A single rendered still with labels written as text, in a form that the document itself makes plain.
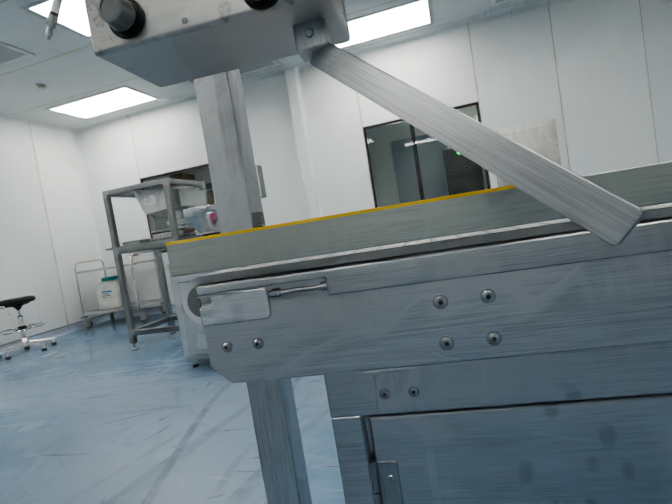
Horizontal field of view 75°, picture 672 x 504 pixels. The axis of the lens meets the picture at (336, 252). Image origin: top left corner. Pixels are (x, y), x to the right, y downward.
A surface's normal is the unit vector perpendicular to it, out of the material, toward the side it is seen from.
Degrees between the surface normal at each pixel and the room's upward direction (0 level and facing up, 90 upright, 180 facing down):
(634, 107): 90
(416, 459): 90
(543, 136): 90
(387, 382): 90
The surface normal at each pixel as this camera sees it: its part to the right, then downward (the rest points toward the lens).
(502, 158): -0.70, 0.10
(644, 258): -0.18, 0.08
